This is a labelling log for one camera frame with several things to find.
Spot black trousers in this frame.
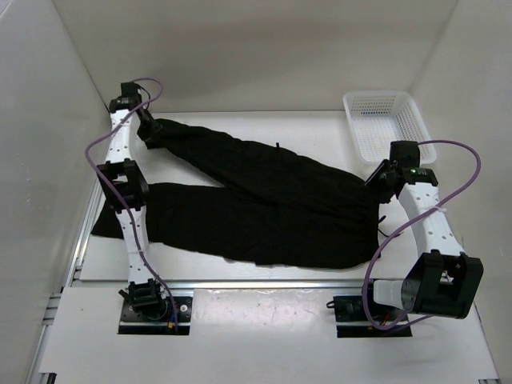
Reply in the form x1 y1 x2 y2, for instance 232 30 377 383
90 117 391 271

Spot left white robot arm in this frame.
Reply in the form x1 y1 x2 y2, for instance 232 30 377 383
98 109 154 285

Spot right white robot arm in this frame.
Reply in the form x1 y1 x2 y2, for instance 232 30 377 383
359 141 483 330

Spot white plastic basket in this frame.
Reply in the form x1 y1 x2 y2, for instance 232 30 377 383
342 90 430 166

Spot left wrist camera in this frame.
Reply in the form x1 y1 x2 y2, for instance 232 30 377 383
108 82 142 114

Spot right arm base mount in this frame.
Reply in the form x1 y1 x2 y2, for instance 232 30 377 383
326 295 412 338

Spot aluminium rail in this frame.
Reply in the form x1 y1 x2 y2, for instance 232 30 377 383
166 279 364 290

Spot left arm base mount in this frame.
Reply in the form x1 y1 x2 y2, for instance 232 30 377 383
118 279 194 336

